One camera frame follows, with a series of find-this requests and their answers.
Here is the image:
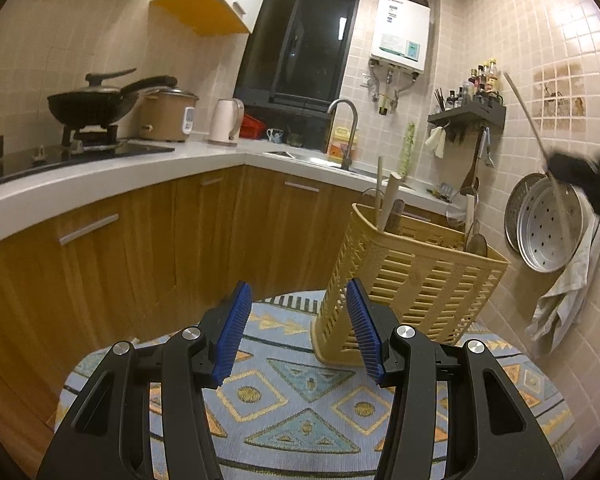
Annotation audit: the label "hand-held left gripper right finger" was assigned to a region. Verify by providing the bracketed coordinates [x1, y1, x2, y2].
[346, 278, 565, 480]

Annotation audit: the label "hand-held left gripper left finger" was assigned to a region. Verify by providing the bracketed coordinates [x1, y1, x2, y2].
[36, 281, 253, 480]

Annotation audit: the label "yellow plastic utensil basket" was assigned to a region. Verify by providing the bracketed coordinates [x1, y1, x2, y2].
[310, 203, 510, 366]

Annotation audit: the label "white utensil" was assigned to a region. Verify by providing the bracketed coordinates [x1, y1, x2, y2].
[464, 194, 477, 241]

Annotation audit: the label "metal spoon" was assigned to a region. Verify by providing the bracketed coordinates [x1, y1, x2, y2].
[466, 220, 489, 257]

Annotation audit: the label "thick wooden utensil handle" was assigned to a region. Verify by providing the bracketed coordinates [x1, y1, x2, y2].
[382, 172, 404, 233]

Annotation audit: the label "perforated metal steamer tray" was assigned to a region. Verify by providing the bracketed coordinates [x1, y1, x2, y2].
[517, 177, 586, 273]

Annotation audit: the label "patterned blue tablecloth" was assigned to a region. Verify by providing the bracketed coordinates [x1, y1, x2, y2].
[55, 290, 576, 480]

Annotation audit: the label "grey hanging towel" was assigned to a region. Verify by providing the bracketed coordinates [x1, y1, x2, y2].
[525, 215, 600, 358]

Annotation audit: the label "wooden kitchen cabinets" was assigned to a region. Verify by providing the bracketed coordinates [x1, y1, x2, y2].
[0, 165, 451, 476]

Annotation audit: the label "hanging ladle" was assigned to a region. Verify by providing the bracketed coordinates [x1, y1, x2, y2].
[459, 127, 486, 197]

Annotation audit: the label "row of condiment bottles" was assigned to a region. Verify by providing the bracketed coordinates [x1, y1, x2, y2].
[445, 57, 503, 111]

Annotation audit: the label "white hanging cloth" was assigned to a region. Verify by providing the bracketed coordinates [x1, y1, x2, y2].
[425, 126, 448, 157]

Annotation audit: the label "green plant sprig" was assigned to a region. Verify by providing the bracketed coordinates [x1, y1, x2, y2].
[399, 121, 417, 181]

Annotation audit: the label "metal sink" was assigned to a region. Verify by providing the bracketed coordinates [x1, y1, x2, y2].
[262, 149, 381, 178]

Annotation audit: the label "yellow bottle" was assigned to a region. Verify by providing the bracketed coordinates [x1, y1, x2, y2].
[328, 126, 359, 162]

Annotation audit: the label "white countertop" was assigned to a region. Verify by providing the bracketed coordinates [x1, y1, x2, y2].
[0, 137, 451, 251]

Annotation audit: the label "water heater pipes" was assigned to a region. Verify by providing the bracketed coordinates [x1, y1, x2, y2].
[367, 62, 421, 113]

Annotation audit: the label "metal faucet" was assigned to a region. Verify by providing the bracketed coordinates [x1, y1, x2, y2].
[326, 99, 358, 171]

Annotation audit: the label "red container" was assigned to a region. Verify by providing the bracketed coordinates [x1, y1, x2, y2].
[240, 113, 267, 141]

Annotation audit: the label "white electric kettle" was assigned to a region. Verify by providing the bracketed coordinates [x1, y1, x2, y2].
[209, 98, 245, 147]

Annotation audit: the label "white water heater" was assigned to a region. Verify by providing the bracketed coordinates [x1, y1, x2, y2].
[370, 0, 432, 73]

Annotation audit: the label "beige rice cooker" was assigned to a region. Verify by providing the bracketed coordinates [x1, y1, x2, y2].
[137, 87, 199, 143]

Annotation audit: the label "black gas stove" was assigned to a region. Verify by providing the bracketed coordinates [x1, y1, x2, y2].
[0, 125, 176, 192]

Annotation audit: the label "black wok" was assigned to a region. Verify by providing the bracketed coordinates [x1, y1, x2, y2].
[47, 76, 178, 128]

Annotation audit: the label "black wok lid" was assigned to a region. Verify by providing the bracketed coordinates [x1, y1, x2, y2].
[62, 68, 137, 98]

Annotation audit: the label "dark window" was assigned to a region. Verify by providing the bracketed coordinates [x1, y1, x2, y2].
[233, 0, 363, 116]

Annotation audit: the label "black wall shelf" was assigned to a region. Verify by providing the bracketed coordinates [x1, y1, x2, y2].
[427, 101, 507, 143]

